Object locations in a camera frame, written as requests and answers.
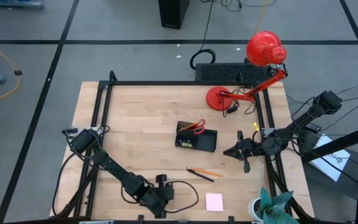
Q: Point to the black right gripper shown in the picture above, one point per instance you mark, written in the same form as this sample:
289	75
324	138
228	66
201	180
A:
250	148

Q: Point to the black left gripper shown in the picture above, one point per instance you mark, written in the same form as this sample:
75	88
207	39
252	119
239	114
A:
157	199

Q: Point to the black mesh desk organizer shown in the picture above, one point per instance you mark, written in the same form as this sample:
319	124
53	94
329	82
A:
207	141

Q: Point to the yellow pencil with pink eraser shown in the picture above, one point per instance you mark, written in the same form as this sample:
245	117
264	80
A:
189	127
207	172

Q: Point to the matte black pen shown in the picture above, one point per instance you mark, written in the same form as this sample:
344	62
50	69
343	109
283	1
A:
200	175

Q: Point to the yellow-green eraser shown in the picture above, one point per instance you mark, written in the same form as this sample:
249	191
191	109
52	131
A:
186	144

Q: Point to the square sticky note pad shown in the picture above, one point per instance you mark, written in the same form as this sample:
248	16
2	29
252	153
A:
214	202

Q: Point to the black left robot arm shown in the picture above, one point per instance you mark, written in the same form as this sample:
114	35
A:
113	168

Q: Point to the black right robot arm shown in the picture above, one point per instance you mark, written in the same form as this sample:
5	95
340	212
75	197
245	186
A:
303	119

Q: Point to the small yellow tag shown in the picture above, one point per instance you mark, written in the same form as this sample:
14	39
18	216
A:
256	126

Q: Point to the black perforated computer case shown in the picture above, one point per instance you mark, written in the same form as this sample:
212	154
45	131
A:
232	73

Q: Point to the black power adapter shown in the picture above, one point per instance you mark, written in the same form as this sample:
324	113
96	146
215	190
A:
313	127

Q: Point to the white printed paper sheet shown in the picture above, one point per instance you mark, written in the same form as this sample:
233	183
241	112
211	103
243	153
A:
331	158

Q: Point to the black metal beam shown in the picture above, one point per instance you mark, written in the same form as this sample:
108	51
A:
337	143

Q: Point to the red desk lamp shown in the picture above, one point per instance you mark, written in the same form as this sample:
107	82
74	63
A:
264	48

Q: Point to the black computer tower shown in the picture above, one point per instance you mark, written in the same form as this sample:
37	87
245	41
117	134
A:
172	14

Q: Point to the round floor socket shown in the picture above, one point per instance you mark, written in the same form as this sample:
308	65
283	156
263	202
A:
18	72

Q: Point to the black frame clip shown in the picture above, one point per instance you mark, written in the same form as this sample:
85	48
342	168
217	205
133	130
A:
231	219
140	218

